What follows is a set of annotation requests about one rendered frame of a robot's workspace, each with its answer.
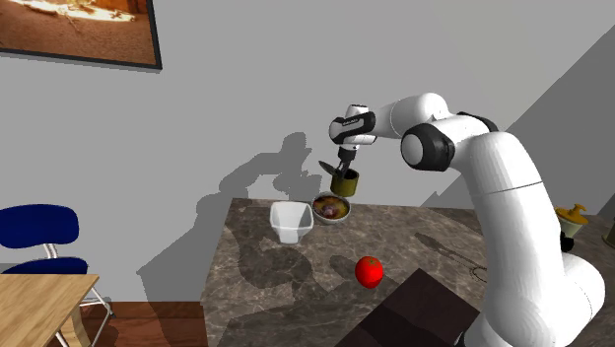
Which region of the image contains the yellow and pale green dispenser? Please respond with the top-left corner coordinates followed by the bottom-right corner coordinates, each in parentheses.
top-left (553, 203), bottom-right (590, 240)

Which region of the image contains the patterned bowl with food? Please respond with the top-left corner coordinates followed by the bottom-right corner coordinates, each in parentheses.
top-left (311, 191), bottom-right (353, 226)

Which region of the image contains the red tomato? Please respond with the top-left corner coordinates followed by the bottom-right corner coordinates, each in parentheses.
top-left (354, 255), bottom-right (385, 290)

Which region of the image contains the blue chair with metal frame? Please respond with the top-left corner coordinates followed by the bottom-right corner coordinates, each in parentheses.
top-left (0, 203), bottom-right (117, 347)

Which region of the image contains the olive green tin can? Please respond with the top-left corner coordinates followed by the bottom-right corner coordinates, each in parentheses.
top-left (318, 160), bottom-right (361, 199)

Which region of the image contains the light wooden table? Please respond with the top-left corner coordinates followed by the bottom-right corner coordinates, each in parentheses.
top-left (0, 273), bottom-right (102, 347)

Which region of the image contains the framed orange wall picture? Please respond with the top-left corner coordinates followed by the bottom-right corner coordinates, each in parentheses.
top-left (0, 0), bottom-right (164, 71)

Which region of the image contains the dark robot stand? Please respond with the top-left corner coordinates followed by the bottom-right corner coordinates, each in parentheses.
top-left (334, 267), bottom-right (482, 347)

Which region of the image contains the white square bowl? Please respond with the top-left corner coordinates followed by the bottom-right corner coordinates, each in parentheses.
top-left (269, 200), bottom-right (315, 245)

